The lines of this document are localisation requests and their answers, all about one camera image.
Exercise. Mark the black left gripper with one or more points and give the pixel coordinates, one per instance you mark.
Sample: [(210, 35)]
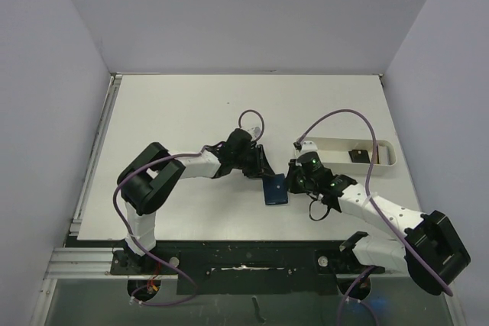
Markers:
[(260, 168)]

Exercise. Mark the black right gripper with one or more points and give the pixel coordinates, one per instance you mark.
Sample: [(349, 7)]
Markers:
[(292, 179)]

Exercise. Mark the blue leather card holder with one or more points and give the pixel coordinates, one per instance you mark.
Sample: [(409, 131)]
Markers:
[(275, 190)]

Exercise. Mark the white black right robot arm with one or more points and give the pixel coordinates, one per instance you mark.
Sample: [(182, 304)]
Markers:
[(425, 246)]

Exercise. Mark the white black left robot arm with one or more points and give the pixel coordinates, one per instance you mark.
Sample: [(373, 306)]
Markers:
[(147, 182)]

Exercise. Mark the white plastic card tray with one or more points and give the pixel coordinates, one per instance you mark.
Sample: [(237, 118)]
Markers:
[(333, 153)]

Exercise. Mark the black card in tray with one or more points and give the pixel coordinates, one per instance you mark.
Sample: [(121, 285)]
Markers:
[(359, 156)]

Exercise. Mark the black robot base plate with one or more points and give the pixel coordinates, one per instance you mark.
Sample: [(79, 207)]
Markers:
[(243, 267)]

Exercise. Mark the aluminium frame rail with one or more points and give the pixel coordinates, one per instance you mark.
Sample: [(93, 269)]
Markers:
[(79, 263)]

